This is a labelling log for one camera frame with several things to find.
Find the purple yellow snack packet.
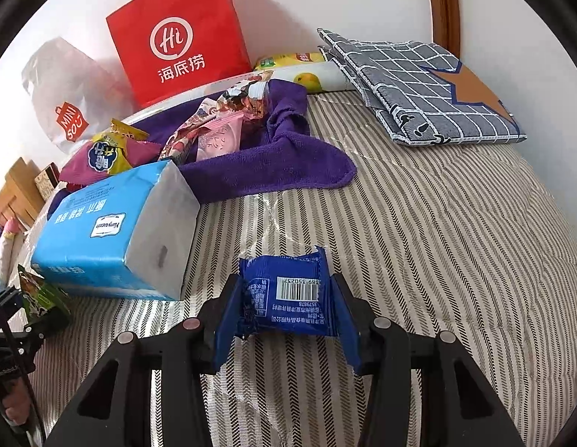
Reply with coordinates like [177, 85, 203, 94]
[58, 118, 161, 184]

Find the person's left hand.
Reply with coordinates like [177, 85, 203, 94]
[3, 382, 35, 428]

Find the red paper bag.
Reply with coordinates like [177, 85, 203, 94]
[106, 0, 252, 108]

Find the white red snack packet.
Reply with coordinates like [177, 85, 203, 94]
[218, 71, 275, 119]

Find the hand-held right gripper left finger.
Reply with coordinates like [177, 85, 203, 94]
[45, 272, 245, 447]

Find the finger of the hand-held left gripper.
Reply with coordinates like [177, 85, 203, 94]
[0, 286, 27, 315]
[23, 314, 55, 348]

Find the purple towel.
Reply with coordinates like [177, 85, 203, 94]
[51, 79, 357, 203]

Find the grey plaid star cloth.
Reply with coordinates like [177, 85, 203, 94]
[316, 28, 528, 146]

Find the pink round-print snack packet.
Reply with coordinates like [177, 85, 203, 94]
[195, 112, 245, 159]

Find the striped bed quilt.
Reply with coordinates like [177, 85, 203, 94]
[9, 91, 577, 447]

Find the blue tissue pack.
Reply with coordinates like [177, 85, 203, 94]
[30, 159, 201, 301]

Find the pink twisted snack packet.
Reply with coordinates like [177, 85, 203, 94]
[179, 98, 224, 129]

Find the white plastic shopping bag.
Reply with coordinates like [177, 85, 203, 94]
[21, 36, 135, 154]

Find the brown wooden door frame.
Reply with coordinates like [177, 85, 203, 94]
[426, 0, 461, 61]

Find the blue snack packet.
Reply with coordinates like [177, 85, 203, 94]
[236, 246, 340, 342]

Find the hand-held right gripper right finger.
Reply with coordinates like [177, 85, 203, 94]
[332, 274, 524, 447]

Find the pink strawberry snack packet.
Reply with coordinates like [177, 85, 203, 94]
[158, 123, 201, 165]

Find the yellow green snack bag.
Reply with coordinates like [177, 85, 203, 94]
[255, 51, 329, 72]

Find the colourful cartoon pillow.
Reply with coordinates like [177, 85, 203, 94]
[0, 219, 23, 289]

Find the green snack packet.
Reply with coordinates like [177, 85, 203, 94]
[17, 264, 71, 331]

